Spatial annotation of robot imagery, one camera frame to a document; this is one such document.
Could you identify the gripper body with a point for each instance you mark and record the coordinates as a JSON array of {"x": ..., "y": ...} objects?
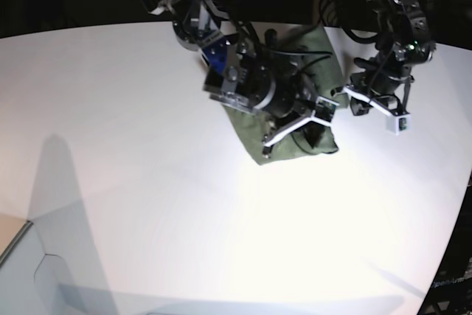
[
  {"x": 386, "y": 94},
  {"x": 302, "y": 113}
]

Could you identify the green t-shirt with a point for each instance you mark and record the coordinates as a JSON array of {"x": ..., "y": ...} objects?
[{"x": 326, "y": 74}]

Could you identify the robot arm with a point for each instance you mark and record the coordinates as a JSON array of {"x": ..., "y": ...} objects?
[
  {"x": 271, "y": 99},
  {"x": 402, "y": 41}
]

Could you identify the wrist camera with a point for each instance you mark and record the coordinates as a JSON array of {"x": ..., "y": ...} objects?
[
  {"x": 325, "y": 109},
  {"x": 398, "y": 123}
]

